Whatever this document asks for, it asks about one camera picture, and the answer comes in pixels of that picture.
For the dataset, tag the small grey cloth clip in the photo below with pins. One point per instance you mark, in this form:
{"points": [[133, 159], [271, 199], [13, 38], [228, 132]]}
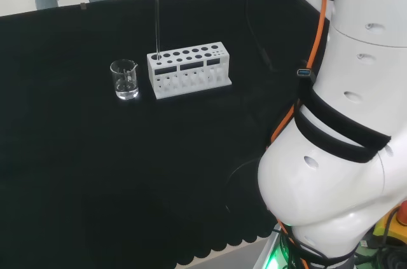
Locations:
{"points": [[83, 6]]}

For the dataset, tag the clear glass rod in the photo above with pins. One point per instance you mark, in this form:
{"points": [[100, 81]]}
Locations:
{"points": [[157, 27]]}

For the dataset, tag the blue usb connector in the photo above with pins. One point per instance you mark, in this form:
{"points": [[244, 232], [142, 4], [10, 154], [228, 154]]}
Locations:
{"points": [[304, 72]]}

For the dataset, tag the white test tube rack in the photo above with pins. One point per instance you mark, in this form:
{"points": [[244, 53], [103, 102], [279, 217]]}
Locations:
{"points": [[187, 68]]}

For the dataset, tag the black bench cloth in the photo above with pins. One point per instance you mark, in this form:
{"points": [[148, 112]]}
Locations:
{"points": [[95, 154]]}

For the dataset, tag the yellow emergency stop button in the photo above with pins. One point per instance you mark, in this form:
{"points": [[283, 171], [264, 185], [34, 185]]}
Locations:
{"points": [[397, 218]]}

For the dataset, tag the small clear glass beaker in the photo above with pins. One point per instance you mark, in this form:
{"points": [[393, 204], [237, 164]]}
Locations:
{"points": [[124, 86]]}

